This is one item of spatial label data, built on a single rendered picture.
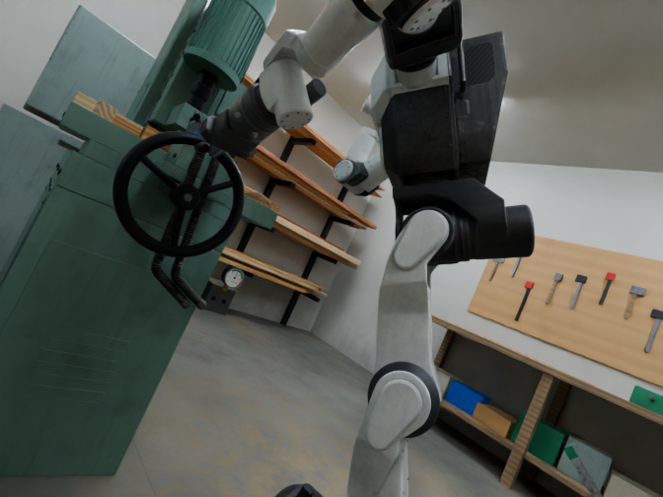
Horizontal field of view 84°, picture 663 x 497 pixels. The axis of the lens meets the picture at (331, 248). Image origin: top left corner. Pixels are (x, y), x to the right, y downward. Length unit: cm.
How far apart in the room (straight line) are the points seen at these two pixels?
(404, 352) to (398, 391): 9
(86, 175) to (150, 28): 282
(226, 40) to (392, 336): 95
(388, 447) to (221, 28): 117
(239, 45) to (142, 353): 94
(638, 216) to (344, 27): 357
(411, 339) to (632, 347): 293
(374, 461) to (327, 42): 73
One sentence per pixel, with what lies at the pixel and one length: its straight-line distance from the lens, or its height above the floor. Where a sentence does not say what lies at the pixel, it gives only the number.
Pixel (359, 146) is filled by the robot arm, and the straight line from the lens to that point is 131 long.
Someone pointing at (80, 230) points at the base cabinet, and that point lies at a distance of 108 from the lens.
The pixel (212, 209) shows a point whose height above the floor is 82.
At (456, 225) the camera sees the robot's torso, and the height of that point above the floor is 99.
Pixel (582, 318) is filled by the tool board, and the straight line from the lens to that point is 370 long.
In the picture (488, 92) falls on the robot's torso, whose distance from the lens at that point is 91.
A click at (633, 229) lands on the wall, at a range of 392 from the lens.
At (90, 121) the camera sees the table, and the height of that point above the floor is 88.
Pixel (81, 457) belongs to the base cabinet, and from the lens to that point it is 134.
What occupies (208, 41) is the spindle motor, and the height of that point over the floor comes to 125.
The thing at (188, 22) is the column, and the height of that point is 136.
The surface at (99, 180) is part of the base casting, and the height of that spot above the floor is 76.
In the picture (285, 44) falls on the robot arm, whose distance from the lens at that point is 68.
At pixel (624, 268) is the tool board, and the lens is 378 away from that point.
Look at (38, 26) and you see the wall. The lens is 365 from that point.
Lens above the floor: 78
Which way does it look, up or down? 4 degrees up
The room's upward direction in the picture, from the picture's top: 25 degrees clockwise
